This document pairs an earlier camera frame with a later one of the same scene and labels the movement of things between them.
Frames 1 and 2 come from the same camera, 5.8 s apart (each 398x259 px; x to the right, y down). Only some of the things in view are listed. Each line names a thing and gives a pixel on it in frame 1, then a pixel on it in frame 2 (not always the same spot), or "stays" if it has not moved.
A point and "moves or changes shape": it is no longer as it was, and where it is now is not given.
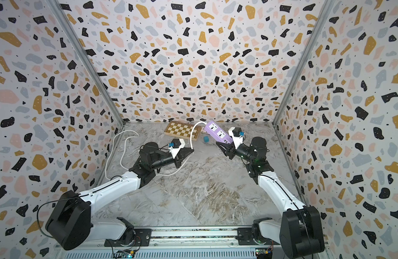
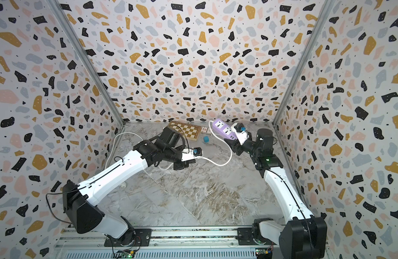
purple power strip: x=218 y=132 moves or changes shape
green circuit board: x=125 y=253 stays
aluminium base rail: x=219 y=244 stays
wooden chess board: x=183 y=130 stays
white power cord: x=138 y=135 -> x=133 y=133
